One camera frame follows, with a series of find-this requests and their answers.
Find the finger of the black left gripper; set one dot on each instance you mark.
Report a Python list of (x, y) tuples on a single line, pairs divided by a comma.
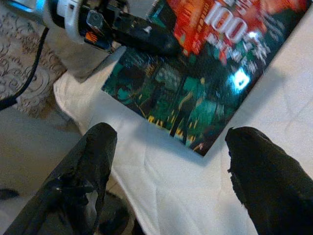
[(146, 36)]

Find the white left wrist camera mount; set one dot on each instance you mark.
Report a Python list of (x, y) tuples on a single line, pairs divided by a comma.
[(66, 19)]

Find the white quilted bed sheet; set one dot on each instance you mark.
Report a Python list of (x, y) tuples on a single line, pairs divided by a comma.
[(183, 191)]

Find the dark green and red book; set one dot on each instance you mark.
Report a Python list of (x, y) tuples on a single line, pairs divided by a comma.
[(195, 93)]

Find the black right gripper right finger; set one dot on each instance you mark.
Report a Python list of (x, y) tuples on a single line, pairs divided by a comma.
[(274, 186)]

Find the beige patterned mattress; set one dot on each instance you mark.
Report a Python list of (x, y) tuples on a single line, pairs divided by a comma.
[(17, 61)]

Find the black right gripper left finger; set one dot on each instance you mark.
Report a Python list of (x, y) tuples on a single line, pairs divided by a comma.
[(80, 176)]

